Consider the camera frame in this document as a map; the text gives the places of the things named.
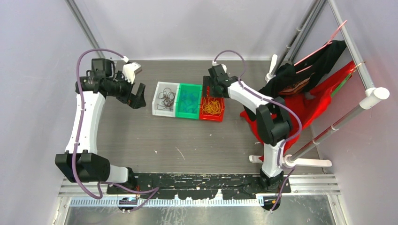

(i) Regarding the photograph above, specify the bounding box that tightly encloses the brown wire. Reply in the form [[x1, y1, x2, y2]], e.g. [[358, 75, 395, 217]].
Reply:
[[156, 87, 176, 112]]

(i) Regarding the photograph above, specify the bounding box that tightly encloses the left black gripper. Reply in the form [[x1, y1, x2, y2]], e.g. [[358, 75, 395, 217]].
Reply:
[[107, 71, 145, 108]]

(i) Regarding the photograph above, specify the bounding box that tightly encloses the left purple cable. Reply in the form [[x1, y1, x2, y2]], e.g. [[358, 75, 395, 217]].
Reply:
[[70, 48, 160, 213]]

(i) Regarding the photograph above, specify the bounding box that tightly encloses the white plastic bin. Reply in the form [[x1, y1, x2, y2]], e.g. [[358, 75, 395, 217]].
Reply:
[[152, 82, 180, 117]]

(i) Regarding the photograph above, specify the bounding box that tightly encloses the green hanger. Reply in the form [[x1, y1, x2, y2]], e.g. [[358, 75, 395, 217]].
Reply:
[[330, 61, 365, 97]]

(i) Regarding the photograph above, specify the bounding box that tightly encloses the pink hanger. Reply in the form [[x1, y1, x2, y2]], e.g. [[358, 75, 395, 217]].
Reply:
[[294, 20, 347, 74]]

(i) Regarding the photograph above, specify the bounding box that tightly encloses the white rack post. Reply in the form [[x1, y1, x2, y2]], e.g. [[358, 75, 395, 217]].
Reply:
[[265, 54, 278, 83]]

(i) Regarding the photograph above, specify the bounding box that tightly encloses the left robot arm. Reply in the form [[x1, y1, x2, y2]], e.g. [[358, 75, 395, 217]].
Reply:
[[55, 58, 146, 194]]

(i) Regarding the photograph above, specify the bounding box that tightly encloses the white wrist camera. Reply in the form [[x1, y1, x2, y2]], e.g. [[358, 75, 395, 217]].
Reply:
[[212, 60, 227, 73], [122, 62, 142, 84]]

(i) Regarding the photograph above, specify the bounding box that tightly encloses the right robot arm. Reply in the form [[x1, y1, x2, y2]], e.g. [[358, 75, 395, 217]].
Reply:
[[203, 64, 292, 193]]

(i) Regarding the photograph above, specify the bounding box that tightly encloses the red shirt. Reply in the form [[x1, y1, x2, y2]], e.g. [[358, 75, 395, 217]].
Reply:
[[240, 60, 357, 162]]

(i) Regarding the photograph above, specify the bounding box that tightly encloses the red plastic bin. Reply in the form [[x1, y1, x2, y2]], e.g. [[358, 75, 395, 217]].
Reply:
[[199, 87, 225, 122]]

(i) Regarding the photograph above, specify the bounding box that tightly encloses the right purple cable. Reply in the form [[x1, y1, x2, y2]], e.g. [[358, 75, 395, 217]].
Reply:
[[213, 50, 304, 212]]

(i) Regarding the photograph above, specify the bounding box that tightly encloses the metal clothes rail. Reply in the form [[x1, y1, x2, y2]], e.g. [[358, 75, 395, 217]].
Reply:
[[282, 0, 390, 161]]

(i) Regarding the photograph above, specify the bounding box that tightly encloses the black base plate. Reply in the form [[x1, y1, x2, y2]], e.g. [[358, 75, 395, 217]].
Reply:
[[124, 173, 291, 200]]

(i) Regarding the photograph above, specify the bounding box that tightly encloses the yellow wire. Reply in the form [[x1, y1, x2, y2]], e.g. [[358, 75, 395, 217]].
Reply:
[[201, 97, 223, 117]]

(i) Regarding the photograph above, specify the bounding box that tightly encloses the green plastic bin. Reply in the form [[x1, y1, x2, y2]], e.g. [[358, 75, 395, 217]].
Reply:
[[176, 83, 202, 120]]

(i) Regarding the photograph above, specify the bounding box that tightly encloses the purple cable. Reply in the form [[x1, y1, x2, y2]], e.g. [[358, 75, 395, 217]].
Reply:
[[70, 48, 160, 213], [213, 50, 304, 212]]

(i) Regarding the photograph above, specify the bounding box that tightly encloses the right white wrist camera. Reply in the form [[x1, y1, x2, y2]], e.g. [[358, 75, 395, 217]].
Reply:
[[212, 60, 227, 73]]

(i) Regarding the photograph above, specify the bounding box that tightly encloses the white rack base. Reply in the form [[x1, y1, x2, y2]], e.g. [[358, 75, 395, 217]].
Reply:
[[249, 155, 332, 168]]

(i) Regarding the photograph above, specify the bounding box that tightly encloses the black shirt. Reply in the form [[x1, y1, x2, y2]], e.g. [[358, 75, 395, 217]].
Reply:
[[259, 40, 346, 98]]

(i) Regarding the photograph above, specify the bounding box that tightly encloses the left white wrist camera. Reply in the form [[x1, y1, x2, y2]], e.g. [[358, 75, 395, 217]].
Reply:
[[122, 62, 142, 84]]

